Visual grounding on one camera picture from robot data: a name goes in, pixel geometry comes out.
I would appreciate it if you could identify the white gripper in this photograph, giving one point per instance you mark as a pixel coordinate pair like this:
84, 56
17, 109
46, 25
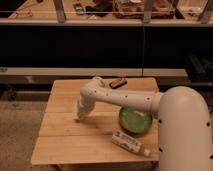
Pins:
83, 108

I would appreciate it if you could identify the white sponge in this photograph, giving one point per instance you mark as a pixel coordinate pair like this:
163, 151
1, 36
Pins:
77, 117

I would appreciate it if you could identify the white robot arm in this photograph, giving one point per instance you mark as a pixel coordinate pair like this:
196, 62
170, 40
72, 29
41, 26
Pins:
184, 125

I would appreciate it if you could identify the brown chocolate bar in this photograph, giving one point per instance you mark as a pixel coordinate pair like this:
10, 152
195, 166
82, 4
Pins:
118, 83

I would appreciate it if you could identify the wooden folding table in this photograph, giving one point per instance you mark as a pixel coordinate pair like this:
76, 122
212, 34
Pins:
62, 140

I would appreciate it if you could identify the white plastic bottle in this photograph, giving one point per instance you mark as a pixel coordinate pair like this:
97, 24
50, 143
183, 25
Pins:
129, 143

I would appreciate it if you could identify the green bowl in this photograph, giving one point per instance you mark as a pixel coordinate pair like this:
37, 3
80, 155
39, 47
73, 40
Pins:
134, 121

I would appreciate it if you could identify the black device on shelf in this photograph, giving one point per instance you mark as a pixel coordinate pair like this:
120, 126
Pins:
79, 9

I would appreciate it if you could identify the red tray on shelf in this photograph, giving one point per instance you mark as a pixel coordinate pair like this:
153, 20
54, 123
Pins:
161, 9

